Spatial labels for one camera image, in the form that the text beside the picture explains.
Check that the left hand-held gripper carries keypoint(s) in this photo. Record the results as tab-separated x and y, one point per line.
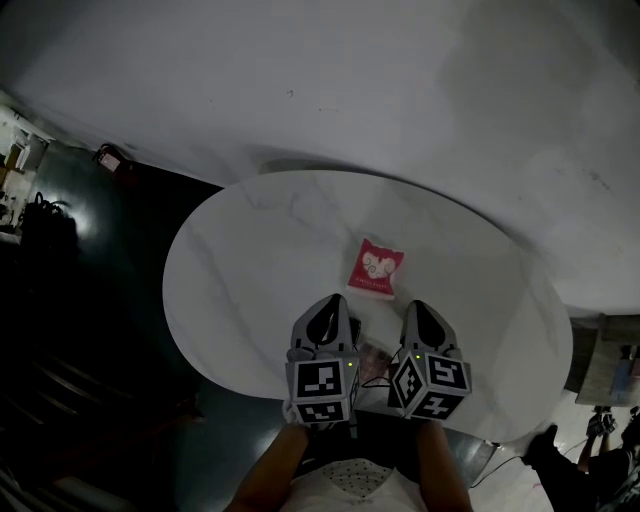
320	382

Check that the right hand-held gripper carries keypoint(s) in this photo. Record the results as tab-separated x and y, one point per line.
445	375

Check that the clear patterned small packet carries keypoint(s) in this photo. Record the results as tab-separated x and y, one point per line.
375	362

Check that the red snack packet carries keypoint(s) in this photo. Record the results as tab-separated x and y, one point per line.
376	270

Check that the person's left forearm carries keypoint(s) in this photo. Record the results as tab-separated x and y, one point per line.
270	470

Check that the person's right forearm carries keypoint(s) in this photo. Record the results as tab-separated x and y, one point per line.
445	470

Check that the white oval marble table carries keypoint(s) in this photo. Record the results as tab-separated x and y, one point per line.
240	280

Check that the person's black garment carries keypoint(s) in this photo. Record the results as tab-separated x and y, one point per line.
380	440

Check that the person's white dotted top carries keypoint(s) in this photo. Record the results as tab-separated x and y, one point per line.
350	492

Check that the grey side desk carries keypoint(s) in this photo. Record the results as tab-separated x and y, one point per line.
600	360

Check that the red fire extinguisher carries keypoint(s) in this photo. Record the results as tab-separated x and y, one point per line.
112	159

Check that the black bag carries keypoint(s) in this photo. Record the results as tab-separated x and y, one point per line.
47	222

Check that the white storage shelf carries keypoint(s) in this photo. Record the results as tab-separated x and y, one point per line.
20	147

